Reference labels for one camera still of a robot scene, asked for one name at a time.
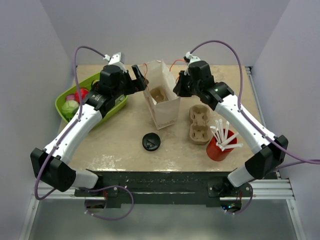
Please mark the brown pulp cup carrier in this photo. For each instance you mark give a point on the brown pulp cup carrier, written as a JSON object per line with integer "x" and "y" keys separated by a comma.
{"x": 199, "y": 131}

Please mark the green cabbage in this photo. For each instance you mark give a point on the green cabbage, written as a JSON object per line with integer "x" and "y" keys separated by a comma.
{"x": 69, "y": 109}

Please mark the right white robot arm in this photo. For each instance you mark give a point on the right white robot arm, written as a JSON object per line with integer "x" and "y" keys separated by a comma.
{"x": 267, "y": 148}

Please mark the red apple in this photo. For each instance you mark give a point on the red apple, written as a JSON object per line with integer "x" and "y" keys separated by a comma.
{"x": 81, "y": 94}

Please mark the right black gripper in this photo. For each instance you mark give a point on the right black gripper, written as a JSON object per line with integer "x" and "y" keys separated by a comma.
{"x": 179, "y": 89}

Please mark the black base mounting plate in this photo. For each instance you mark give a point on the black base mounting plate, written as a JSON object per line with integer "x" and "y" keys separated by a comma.
{"x": 165, "y": 188}

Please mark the red cup holder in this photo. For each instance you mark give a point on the red cup holder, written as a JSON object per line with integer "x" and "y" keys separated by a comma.
{"x": 214, "y": 152}

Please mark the green plastic bin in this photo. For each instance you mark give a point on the green plastic bin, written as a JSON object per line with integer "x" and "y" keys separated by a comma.
{"x": 60, "y": 100}

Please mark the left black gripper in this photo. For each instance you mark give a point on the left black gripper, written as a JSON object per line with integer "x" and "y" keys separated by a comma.
{"x": 140, "y": 84}

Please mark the white wrapped straw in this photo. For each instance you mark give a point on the white wrapped straw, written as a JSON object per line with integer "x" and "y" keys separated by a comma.
{"x": 220, "y": 135}

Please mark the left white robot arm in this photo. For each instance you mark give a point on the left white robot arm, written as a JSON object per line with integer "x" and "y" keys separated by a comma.
{"x": 50, "y": 164}

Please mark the red onion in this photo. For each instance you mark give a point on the red onion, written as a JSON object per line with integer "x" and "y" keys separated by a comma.
{"x": 70, "y": 97}

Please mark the single brown pulp carrier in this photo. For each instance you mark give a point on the single brown pulp carrier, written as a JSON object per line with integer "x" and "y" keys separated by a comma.
{"x": 158, "y": 95}

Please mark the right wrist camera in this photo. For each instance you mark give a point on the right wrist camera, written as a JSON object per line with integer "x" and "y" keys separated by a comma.
{"x": 190, "y": 58}

